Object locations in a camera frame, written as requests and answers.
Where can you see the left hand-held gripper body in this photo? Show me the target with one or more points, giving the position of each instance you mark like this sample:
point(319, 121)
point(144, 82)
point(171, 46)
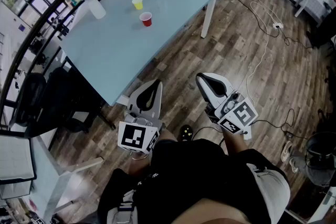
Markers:
point(136, 136)

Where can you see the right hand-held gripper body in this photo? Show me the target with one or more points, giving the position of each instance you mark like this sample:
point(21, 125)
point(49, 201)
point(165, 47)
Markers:
point(236, 115)

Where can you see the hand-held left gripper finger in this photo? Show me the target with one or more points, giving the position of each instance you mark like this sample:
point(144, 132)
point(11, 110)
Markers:
point(134, 98)
point(157, 105)

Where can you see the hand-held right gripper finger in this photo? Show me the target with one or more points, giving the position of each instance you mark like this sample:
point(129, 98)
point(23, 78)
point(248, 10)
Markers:
point(221, 80)
point(207, 95)

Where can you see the red plastic cup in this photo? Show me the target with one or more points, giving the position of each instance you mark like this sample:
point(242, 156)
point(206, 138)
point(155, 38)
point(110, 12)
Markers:
point(146, 20)

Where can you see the yellow plastic cup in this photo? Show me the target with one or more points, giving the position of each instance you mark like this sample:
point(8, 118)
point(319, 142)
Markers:
point(137, 4)

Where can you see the person's left forearm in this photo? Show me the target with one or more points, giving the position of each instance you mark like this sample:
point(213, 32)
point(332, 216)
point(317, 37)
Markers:
point(137, 168)

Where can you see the person's right forearm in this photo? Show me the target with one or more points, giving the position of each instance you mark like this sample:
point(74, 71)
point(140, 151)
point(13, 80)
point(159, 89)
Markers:
point(233, 144)

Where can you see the white table leg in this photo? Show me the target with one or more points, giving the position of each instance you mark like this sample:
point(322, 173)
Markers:
point(122, 101)
point(208, 15)

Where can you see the person's black shoe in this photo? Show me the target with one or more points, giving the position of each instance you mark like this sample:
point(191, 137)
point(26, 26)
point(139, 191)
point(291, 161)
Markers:
point(186, 132)

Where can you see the white sneaker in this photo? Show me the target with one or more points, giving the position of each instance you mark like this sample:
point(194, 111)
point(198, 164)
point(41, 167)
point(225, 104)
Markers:
point(294, 165)
point(287, 150)

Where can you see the black office chair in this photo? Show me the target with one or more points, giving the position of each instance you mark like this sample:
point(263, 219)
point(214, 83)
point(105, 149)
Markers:
point(32, 97)
point(65, 98)

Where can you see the person's black shirt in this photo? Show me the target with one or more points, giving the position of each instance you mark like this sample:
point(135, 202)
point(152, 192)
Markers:
point(197, 178)

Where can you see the white power strip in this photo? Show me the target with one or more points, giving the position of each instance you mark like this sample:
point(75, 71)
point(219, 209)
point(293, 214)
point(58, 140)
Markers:
point(277, 25)

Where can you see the person's beige shorts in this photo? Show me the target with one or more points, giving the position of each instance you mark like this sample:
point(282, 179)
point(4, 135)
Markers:
point(271, 186)

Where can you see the black floor fan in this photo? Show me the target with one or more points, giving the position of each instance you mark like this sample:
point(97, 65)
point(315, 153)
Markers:
point(321, 150)

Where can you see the white vase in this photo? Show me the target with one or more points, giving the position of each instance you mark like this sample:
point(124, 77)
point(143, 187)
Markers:
point(97, 8)

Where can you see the white side table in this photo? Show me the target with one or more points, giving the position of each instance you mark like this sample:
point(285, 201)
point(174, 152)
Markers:
point(311, 2)

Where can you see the black curved railing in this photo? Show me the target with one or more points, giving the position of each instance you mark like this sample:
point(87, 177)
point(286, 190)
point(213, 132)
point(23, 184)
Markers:
point(39, 26)

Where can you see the grey cushioned chair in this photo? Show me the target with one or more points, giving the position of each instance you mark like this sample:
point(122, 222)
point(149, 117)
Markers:
point(15, 157)

